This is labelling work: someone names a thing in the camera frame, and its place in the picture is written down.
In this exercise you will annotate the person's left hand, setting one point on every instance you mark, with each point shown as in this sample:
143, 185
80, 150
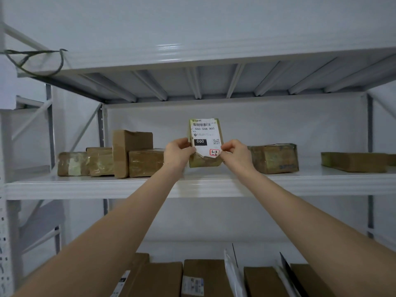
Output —
174, 156

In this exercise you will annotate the person's right hand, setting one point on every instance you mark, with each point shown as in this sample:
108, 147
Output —
239, 159

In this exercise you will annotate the person's left thumb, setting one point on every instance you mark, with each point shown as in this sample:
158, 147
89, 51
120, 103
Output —
188, 149

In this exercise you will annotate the person's right thumb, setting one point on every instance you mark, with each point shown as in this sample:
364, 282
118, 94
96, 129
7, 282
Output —
227, 153

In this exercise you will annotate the small cardboard parcel white label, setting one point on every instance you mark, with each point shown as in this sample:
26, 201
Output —
205, 132

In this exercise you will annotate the person's right forearm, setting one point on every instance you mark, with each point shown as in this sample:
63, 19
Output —
297, 222

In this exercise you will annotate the person's left forearm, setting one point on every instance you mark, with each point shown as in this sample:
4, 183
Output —
117, 231

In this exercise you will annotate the low brown cardboard box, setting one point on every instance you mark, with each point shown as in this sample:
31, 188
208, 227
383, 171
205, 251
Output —
145, 163

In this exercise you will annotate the taped cardboard box blue print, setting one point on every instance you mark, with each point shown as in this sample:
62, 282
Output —
273, 159

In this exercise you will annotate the tall upright cardboard box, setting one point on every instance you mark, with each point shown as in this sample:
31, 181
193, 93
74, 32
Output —
122, 151

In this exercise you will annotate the taped brown cardboard parcel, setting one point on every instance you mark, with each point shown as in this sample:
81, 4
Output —
100, 162

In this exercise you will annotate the white metal shelving rack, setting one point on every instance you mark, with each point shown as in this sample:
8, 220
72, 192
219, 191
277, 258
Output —
92, 186

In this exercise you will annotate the taped cardboard parcel pale patch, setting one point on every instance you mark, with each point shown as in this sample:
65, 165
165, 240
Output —
72, 165

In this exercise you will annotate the white plastic mailer bag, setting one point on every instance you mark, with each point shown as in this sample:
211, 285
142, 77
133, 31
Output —
233, 275

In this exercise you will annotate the cardboard box white shipping label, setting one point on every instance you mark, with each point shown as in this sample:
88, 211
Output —
205, 278

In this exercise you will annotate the flat long cardboard box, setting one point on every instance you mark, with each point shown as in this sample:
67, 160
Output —
355, 162

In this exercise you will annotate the narrow cardboard box black label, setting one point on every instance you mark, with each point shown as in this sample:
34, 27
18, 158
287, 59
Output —
136, 269

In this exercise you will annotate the plain brown cardboard box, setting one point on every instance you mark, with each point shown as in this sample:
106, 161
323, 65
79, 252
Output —
312, 283
263, 283

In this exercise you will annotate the large plain cardboard box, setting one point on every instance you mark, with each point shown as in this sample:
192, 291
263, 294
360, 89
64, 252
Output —
161, 281

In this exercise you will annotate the black and white mailer bag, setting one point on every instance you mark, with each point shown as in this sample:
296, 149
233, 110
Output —
292, 278

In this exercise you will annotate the white background shelving rack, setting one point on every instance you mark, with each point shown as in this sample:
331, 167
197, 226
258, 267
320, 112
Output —
34, 103

